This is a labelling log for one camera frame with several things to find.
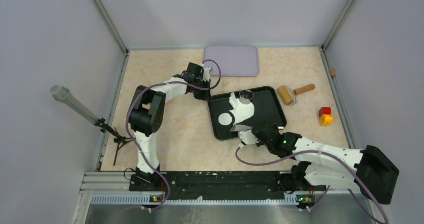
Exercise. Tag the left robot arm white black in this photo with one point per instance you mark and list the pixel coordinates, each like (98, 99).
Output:
(146, 113)

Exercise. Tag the clear glass cup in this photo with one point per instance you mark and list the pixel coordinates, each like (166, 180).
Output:
(246, 95)

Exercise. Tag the round cut dough wrapper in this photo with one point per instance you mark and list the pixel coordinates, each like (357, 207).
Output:
(225, 119)

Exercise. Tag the lilac rectangular tray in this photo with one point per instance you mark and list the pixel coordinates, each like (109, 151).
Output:
(234, 60)

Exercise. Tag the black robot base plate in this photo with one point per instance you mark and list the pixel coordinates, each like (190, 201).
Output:
(223, 185)

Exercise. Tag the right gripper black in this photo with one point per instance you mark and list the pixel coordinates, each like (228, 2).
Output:
(274, 126)

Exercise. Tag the wooden dough roller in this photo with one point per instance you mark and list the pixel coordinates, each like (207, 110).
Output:
(289, 96)

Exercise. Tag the small wooden cork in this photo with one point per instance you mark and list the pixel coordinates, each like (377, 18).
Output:
(332, 72)

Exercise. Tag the red yellow toy block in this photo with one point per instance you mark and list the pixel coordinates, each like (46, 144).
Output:
(325, 116)

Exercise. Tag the grey microphone on tripod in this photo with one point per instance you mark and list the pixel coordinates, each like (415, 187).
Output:
(63, 95)

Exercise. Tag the black baking tray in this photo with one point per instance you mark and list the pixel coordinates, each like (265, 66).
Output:
(267, 109)

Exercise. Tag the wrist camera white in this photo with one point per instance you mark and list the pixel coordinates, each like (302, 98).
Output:
(247, 138)
(207, 73)

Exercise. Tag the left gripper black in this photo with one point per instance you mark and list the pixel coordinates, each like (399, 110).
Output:
(205, 96)

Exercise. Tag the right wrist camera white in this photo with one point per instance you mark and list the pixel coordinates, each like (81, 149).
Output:
(247, 138)

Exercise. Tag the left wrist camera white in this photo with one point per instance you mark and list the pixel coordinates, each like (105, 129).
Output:
(207, 73)

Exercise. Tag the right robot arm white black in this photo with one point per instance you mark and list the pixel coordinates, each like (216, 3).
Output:
(368, 170)

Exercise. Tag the metal scraper wooden handle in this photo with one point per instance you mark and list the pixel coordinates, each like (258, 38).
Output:
(242, 128)

